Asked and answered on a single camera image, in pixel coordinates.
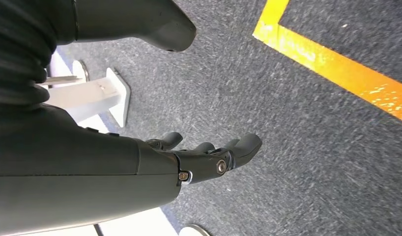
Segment grey kiosk stand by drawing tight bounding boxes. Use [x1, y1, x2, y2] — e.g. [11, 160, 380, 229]
[38, 66, 132, 128]

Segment round floor disc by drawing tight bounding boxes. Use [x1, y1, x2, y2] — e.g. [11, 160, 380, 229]
[178, 224, 212, 236]

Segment yellow floor tape strip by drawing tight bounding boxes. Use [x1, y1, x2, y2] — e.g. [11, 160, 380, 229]
[252, 0, 402, 125]

